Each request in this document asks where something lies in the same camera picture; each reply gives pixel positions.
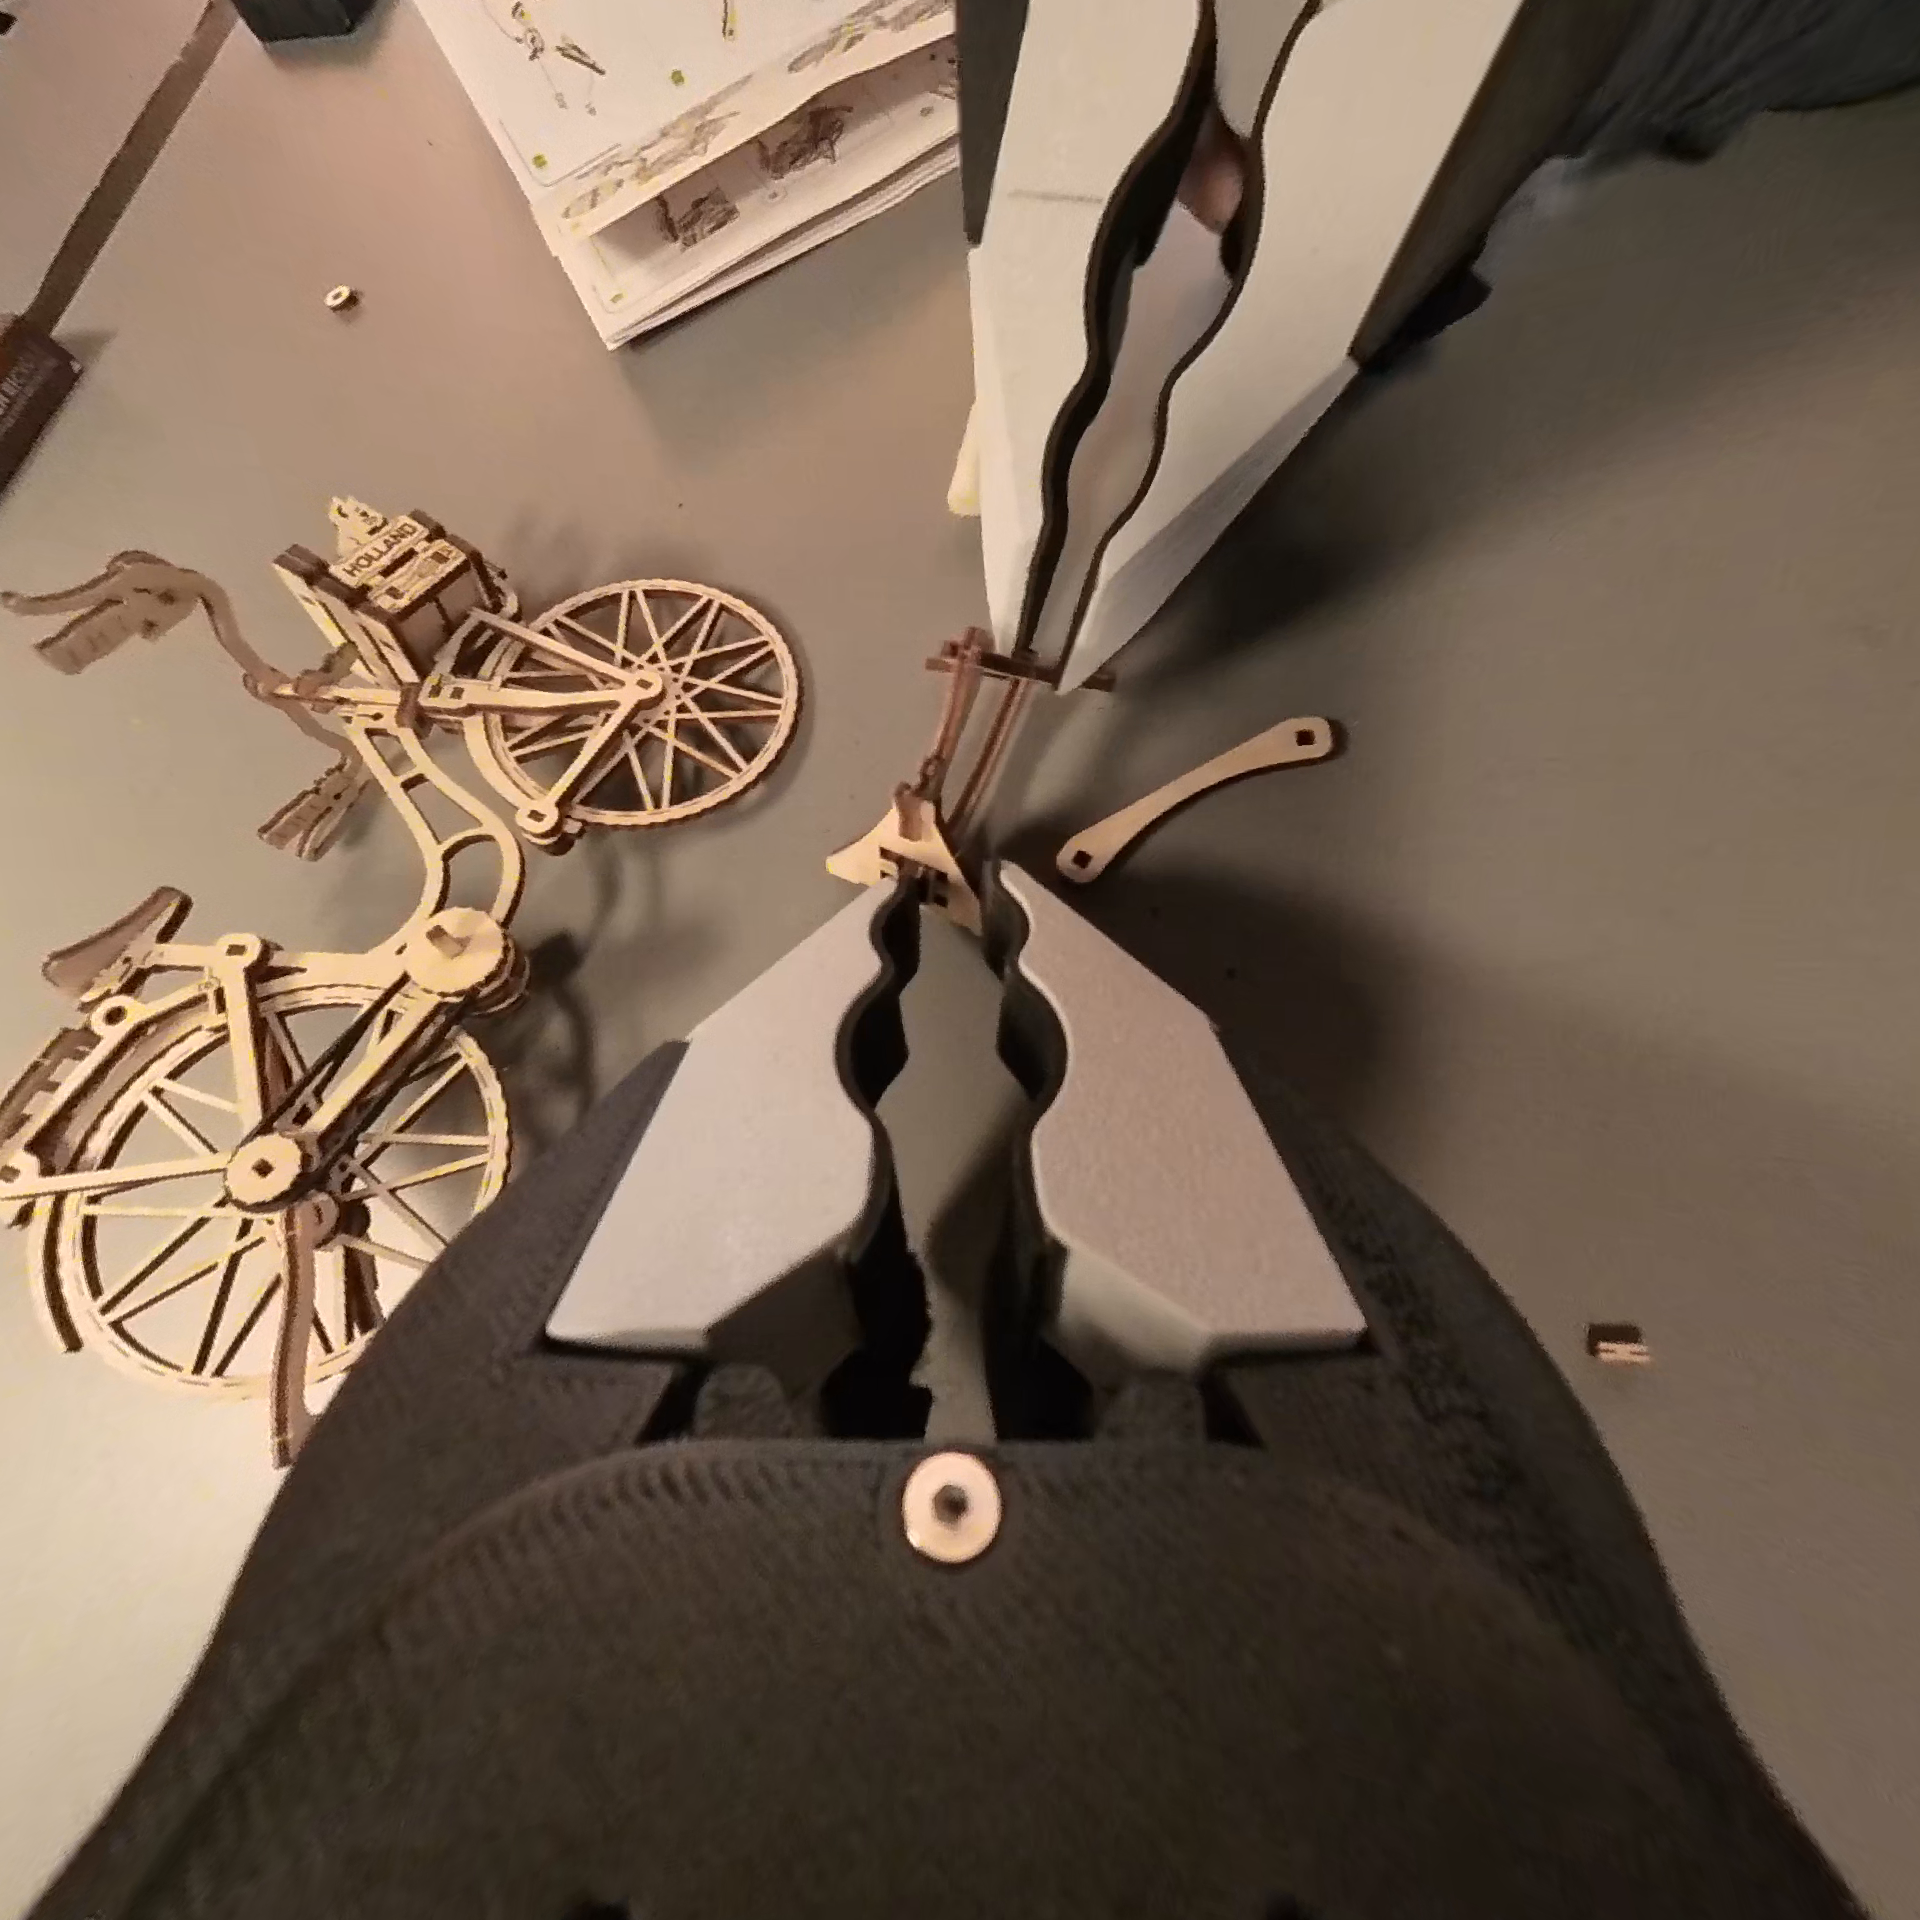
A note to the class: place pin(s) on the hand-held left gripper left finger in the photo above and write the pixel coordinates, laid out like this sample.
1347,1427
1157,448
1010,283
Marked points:
720,1185

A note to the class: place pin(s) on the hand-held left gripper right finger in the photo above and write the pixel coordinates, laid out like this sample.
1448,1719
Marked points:
1186,1185

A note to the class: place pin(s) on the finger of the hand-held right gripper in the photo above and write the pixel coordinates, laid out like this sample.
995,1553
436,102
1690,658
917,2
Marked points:
1036,299
1336,194

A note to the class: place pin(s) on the small wooden model assembly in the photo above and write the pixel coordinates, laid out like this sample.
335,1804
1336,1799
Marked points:
908,855

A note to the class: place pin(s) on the curved wooden strip part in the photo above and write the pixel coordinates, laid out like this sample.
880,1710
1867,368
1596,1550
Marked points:
1186,787

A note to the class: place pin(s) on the person's right forearm grey sleeve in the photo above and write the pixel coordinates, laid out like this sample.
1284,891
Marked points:
1724,75

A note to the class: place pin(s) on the wooden bicycle model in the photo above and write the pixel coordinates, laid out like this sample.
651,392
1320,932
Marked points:
464,954

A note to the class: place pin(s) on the dark model kit box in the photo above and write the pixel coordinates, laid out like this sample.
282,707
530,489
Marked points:
31,399

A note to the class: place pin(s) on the person's right hand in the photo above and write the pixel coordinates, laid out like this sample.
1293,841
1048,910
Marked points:
1223,171

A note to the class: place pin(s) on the pale wax stick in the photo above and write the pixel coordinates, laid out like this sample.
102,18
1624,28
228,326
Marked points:
964,473

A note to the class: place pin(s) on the white instruction booklet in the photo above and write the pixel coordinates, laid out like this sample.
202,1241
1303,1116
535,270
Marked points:
676,120

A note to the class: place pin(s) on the tiny wooden chip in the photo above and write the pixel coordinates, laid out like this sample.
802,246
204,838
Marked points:
1618,1339

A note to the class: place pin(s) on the small black object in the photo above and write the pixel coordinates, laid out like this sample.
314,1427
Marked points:
308,15

